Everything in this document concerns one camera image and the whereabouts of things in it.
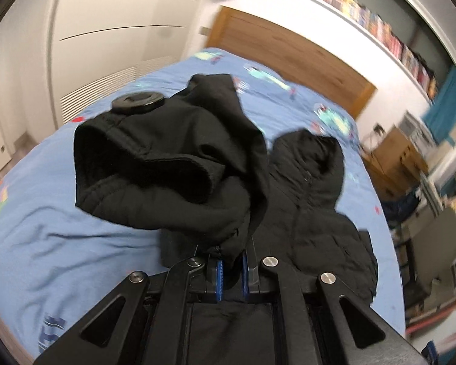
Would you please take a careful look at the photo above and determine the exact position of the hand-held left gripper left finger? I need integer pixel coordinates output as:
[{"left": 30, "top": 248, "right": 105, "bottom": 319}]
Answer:
[{"left": 33, "top": 253, "right": 226, "bottom": 365}]

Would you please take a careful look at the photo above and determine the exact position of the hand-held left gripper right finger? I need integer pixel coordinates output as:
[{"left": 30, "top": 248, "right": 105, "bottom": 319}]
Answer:
[{"left": 242, "top": 251, "right": 428, "bottom": 365}]

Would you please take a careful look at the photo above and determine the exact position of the black puffer jacket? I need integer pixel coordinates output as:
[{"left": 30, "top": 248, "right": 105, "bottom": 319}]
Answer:
[{"left": 73, "top": 73, "right": 378, "bottom": 307}]

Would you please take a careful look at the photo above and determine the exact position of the bed with blue duvet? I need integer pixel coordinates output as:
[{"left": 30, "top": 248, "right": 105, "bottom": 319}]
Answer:
[{"left": 0, "top": 47, "right": 406, "bottom": 362}]

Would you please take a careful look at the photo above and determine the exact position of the wooden drawer cabinet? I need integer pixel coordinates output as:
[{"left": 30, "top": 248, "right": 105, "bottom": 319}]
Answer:
[{"left": 363, "top": 127, "right": 430, "bottom": 200}]

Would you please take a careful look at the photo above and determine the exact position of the beige chair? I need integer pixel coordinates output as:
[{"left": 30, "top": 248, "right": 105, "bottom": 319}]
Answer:
[{"left": 403, "top": 207, "right": 456, "bottom": 305}]

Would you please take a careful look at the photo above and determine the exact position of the black round disc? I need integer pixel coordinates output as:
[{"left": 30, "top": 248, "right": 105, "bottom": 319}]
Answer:
[{"left": 111, "top": 91, "right": 165, "bottom": 114}]

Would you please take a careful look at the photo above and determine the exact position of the wooden headboard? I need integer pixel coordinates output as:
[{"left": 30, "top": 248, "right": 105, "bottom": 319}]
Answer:
[{"left": 206, "top": 5, "right": 377, "bottom": 119}]

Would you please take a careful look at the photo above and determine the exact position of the grey printer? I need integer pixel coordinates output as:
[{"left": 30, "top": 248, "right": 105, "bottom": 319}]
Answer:
[{"left": 401, "top": 112, "right": 436, "bottom": 141}]

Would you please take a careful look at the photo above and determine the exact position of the long teal curtain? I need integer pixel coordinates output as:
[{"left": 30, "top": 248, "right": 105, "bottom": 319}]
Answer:
[{"left": 422, "top": 66, "right": 456, "bottom": 139}]

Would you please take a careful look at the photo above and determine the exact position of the white wardrobe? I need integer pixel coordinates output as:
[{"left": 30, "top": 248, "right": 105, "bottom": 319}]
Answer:
[{"left": 0, "top": 0, "right": 213, "bottom": 191}]

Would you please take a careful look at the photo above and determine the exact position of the row of books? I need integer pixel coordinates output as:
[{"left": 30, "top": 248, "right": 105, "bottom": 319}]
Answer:
[{"left": 256, "top": 0, "right": 439, "bottom": 97}]

